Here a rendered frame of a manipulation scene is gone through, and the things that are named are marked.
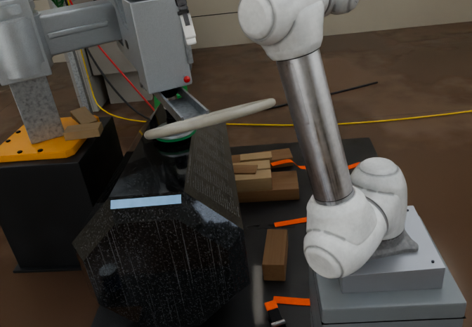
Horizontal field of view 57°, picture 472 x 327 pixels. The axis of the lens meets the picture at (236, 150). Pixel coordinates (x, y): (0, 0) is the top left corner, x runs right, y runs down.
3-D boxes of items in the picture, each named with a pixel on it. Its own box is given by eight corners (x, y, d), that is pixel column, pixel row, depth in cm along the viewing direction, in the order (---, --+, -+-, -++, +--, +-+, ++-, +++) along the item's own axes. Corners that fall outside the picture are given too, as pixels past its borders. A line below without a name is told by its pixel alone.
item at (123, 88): (102, 109, 504) (81, 34, 463) (130, 72, 618) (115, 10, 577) (154, 104, 499) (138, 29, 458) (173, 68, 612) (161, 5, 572)
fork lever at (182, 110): (140, 88, 235) (138, 78, 233) (173, 79, 241) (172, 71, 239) (174, 130, 177) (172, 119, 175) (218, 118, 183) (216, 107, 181)
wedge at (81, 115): (71, 118, 277) (69, 111, 275) (86, 113, 282) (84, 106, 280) (82, 127, 263) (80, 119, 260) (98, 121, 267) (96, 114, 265)
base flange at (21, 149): (-12, 163, 242) (-15, 156, 240) (30, 125, 285) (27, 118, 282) (72, 157, 237) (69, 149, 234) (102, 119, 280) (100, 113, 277)
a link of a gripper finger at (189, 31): (189, 12, 125) (189, 12, 125) (196, 36, 126) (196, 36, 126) (179, 15, 125) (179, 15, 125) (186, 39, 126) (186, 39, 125)
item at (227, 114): (138, 139, 174) (135, 132, 174) (248, 109, 189) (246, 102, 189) (156, 141, 128) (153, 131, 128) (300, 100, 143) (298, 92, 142)
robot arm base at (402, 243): (387, 206, 147) (387, 193, 144) (420, 250, 127) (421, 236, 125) (334, 217, 146) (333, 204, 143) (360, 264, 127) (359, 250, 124)
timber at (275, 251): (285, 281, 238) (284, 264, 232) (263, 280, 240) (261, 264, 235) (288, 244, 264) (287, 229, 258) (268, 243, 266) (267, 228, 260)
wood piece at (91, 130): (65, 141, 247) (62, 133, 245) (69, 133, 256) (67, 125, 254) (100, 136, 247) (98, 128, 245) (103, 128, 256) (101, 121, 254)
